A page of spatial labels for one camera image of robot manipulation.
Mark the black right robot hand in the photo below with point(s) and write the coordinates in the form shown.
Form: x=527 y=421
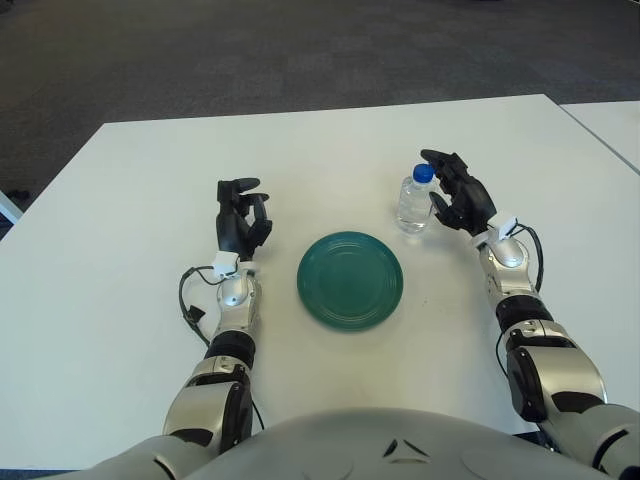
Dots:
x=472 y=200

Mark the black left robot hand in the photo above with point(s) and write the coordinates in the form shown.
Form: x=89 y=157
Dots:
x=232 y=230

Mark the clear bottle with blue cap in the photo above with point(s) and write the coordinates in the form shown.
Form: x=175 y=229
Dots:
x=414 y=205

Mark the green round plate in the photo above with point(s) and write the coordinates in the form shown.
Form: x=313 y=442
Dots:
x=350 y=280

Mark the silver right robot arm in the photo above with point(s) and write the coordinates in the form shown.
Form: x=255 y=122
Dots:
x=555 y=370

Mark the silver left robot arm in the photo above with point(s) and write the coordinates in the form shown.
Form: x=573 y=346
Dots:
x=235 y=295

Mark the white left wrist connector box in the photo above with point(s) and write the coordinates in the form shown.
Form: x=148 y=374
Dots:
x=225 y=262

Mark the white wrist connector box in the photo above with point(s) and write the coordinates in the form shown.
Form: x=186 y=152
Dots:
x=506 y=227
x=225 y=262

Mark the white right wrist connector box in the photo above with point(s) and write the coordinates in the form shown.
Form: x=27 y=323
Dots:
x=506 y=227

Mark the white furniture edge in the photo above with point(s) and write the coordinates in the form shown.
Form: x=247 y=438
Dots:
x=7 y=212

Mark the grey robot torso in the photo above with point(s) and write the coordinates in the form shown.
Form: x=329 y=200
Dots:
x=350 y=445

